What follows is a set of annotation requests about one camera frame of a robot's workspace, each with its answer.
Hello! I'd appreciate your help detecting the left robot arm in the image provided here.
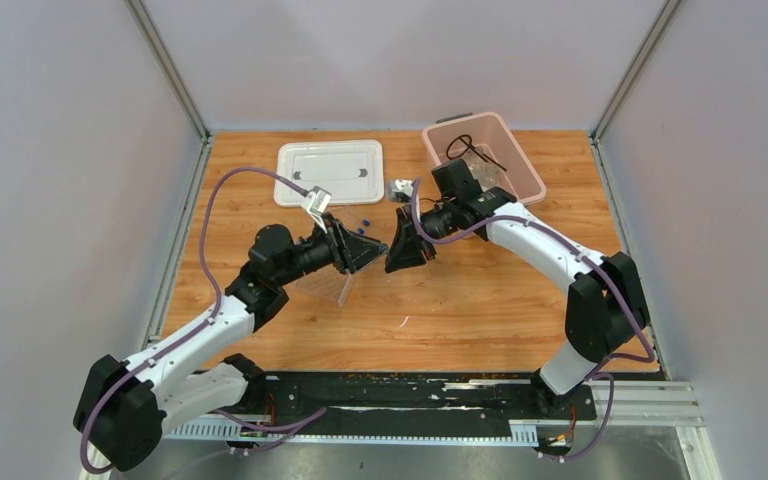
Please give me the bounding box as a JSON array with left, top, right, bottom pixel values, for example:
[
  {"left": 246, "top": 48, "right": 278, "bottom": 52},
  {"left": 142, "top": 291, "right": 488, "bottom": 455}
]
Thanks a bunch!
[{"left": 73, "top": 214, "right": 388, "bottom": 474}]

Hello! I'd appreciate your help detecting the pink plastic bin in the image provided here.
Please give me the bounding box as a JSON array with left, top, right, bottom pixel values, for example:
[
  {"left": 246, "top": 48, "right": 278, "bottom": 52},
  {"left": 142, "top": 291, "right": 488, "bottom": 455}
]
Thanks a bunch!
[{"left": 422, "top": 112, "right": 547, "bottom": 205}]

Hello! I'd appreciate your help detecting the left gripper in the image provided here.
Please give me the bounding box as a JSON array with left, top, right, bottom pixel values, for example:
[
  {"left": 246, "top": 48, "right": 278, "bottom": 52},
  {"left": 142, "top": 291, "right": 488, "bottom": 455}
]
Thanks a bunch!
[{"left": 276, "top": 212, "right": 389, "bottom": 287}]

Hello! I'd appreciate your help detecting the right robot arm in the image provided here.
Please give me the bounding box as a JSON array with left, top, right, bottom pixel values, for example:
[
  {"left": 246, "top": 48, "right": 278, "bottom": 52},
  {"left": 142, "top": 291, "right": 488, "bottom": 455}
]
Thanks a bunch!
[{"left": 385, "top": 159, "right": 656, "bottom": 418}]

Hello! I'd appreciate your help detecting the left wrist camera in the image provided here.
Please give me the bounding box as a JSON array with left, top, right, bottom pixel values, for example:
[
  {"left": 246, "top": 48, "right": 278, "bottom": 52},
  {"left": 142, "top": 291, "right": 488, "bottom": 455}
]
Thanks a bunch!
[{"left": 301, "top": 186, "right": 332, "bottom": 232}]

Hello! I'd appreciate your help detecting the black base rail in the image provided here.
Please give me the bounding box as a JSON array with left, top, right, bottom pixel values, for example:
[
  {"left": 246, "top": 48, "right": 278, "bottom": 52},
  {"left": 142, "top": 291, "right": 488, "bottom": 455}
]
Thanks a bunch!
[{"left": 236, "top": 371, "right": 597, "bottom": 438}]

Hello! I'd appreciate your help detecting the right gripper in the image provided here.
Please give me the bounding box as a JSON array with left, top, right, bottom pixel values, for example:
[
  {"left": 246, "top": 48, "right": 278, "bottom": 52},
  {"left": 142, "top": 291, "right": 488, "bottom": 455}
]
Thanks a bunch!
[{"left": 383, "top": 199, "right": 458, "bottom": 272}]

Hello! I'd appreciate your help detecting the clear test tube rack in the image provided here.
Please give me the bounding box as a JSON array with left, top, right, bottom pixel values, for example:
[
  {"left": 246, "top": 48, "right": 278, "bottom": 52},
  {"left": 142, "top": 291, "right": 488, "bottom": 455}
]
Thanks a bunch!
[{"left": 292, "top": 269, "right": 355, "bottom": 308}]

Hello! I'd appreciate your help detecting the white plastic lid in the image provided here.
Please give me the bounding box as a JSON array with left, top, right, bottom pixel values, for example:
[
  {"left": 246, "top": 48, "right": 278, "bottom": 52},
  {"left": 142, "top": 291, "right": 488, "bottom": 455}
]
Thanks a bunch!
[{"left": 276, "top": 140, "right": 385, "bottom": 205}]

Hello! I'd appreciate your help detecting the black metal tripod stand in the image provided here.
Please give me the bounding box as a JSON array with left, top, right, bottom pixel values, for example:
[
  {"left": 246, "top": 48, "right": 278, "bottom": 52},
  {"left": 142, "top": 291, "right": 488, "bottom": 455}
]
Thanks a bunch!
[{"left": 445, "top": 134, "right": 507, "bottom": 172}]

